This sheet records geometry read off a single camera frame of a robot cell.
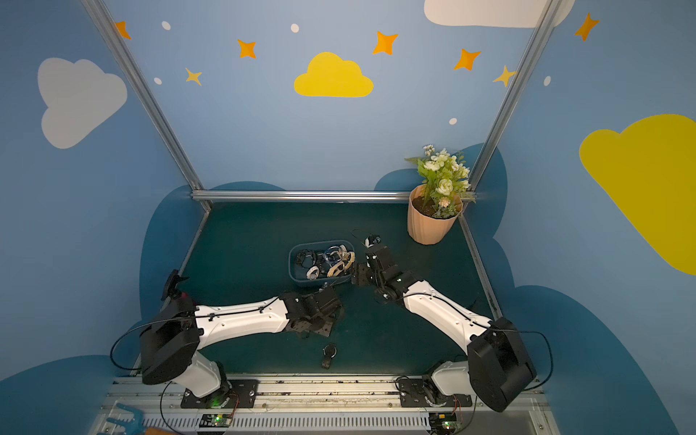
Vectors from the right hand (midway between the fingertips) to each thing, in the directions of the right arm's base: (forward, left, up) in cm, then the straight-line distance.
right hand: (367, 263), depth 87 cm
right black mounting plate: (-33, -16, -14) cm, 40 cm away
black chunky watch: (+9, +23, -12) cm, 28 cm away
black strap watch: (-24, +11, -13) cm, 30 cm away
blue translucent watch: (+9, +13, -11) cm, 19 cm away
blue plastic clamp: (-46, +60, -13) cm, 77 cm away
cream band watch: (+5, +8, -9) cm, 13 cm away
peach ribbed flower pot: (+19, -20, -2) cm, 28 cm away
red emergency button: (-15, +58, +2) cm, 60 cm away
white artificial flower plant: (+25, -25, +14) cm, 38 cm away
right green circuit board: (-40, -22, -14) cm, 48 cm away
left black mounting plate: (-37, +35, -13) cm, 53 cm away
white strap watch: (0, +19, -8) cm, 21 cm away
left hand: (-17, +10, -9) cm, 22 cm away
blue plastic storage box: (+1, +25, -11) cm, 27 cm away
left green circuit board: (-44, +39, -13) cm, 60 cm away
